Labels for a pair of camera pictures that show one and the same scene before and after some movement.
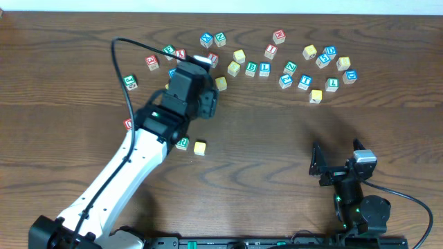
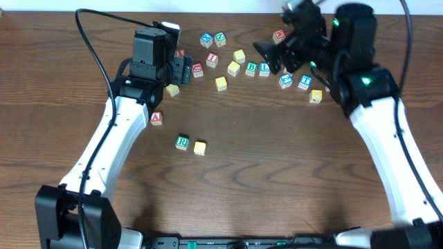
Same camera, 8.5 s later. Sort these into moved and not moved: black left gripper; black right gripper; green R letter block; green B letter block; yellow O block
Moved: black right gripper; black left gripper
Not moved: green R letter block; green B letter block; yellow O block
